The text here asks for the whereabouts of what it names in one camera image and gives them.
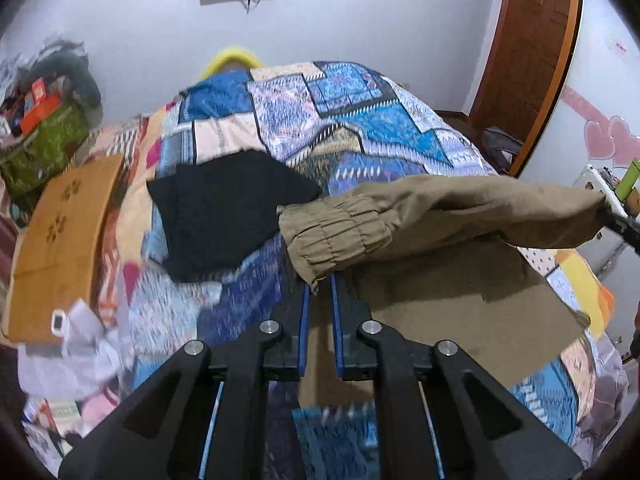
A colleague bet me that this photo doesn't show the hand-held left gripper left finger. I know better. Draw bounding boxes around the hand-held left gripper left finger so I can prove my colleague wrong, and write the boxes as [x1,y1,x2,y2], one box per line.
[59,283,310,480]

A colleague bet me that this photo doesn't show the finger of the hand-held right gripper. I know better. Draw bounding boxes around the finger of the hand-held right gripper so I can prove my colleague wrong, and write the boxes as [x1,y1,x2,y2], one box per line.
[599,209,640,254]

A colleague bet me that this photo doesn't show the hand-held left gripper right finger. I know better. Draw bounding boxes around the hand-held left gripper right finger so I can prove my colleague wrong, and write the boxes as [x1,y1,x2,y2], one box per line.
[330,276,585,480]

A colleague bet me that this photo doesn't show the khaki pants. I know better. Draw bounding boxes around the khaki pants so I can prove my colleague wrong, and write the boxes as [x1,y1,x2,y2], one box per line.
[277,174,608,406]

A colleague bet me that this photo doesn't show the grey backpack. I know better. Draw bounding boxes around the grey backpack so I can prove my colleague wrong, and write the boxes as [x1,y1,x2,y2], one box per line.
[482,127,524,175]

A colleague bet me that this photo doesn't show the black cloth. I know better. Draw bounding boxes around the black cloth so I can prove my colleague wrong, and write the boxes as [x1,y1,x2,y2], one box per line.
[146,152,322,282]

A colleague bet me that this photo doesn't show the wooden door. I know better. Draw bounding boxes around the wooden door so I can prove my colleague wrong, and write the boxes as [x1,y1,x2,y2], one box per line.
[468,0,585,178]

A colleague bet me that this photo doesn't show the patchwork printed blanket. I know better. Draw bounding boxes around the patchwork printed blanket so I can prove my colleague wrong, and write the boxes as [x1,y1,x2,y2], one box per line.
[18,60,629,480]

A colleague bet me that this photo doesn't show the white plastic bag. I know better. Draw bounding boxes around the white plastic bag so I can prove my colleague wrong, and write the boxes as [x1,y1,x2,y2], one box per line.
[18,299,124,402]

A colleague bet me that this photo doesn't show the wooden board with cutouts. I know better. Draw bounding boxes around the wooden board with cutouts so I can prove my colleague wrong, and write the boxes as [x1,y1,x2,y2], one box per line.
[2,154,125,345]

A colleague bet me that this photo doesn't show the yellow pillow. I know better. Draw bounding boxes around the yellow pillow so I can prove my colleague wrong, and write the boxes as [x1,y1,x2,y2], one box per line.
[200,47,266,81]

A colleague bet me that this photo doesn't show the green patterned bag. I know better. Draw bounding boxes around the green patterned bag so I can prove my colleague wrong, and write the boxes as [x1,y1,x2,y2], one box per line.
[0,102,93,201]

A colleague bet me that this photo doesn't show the orange box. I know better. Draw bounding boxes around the orange box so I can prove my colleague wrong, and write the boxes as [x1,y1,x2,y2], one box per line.
[19,97,64,135]

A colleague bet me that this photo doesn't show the pink heart wall sticker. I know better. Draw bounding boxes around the pink heart wall sticker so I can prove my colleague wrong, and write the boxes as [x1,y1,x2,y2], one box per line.
[563,86,640,167]

